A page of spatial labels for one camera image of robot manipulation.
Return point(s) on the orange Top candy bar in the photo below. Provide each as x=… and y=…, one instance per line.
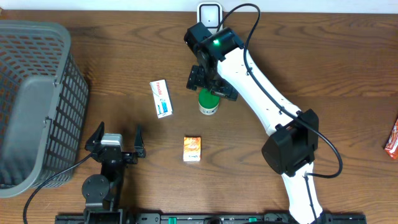
x=391, y=146

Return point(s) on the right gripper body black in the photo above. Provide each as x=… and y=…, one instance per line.
x=211, y=81

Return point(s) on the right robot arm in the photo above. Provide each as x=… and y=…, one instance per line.
x=226, y=70

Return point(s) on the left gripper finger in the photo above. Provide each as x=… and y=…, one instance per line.
x=96, y=137
x=139, y=146

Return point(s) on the grey plastic basket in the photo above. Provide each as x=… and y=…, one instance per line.
x=44, y=98

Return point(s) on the small orange box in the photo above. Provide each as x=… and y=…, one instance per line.
x=192, y=149

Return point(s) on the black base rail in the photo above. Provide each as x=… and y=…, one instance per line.
x=147, y=218

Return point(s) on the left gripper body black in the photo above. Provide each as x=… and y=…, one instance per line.
x=130, y=159

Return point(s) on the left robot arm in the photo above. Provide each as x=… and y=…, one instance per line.
x=102, y=192

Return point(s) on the green lidded jar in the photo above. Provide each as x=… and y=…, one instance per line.
x=208, y=103

